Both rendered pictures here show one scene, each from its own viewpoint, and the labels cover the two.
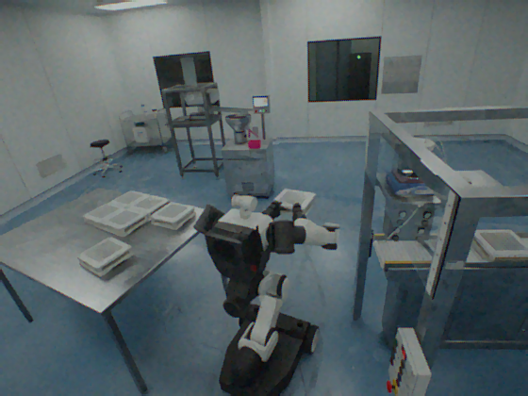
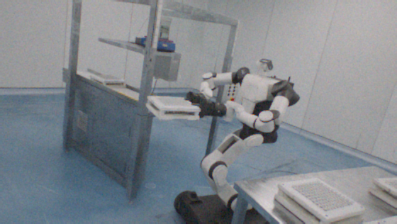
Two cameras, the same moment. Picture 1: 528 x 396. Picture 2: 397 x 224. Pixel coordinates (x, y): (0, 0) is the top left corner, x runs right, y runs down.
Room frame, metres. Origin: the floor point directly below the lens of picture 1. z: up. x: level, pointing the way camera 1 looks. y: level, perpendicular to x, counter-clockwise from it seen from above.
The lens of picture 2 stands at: (3.18, 0.80, 1.42)
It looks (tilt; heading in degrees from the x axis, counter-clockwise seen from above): 14 degrees down; 210
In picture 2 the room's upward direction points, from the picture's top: 11 degrees clockwise
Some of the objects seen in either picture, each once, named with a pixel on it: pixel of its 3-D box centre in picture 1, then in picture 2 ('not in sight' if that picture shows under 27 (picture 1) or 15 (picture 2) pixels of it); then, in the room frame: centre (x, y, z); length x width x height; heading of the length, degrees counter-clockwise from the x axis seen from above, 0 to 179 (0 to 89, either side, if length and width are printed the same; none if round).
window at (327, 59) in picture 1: (342, 71); not in sight; (6.27, -1.74, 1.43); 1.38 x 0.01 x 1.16; 78
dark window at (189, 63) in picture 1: (185, 81); not in sight; (7.00, 1.56, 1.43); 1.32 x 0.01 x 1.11; 78
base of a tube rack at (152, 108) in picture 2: (293, 206); (171, 111); (1.82, -0.19, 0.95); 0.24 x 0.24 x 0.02; 61
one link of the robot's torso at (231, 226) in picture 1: (241, 244); (264, 96); (1.22, 0.14, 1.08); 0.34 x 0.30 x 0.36; 61
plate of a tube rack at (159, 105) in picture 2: (293, 199); (173, 103); (1.82, -0.19, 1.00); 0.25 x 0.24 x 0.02; 151
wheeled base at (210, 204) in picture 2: (262, 345); (230, 208); (1.28, 0.11, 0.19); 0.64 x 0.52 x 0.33; 151
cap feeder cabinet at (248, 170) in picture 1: (250, 168); not in sight; (4.08, 0.19, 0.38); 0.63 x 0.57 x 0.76; 78
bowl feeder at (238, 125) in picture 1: (243, 129); not in sight; (4.14, 0.22, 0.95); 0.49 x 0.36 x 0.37; 78
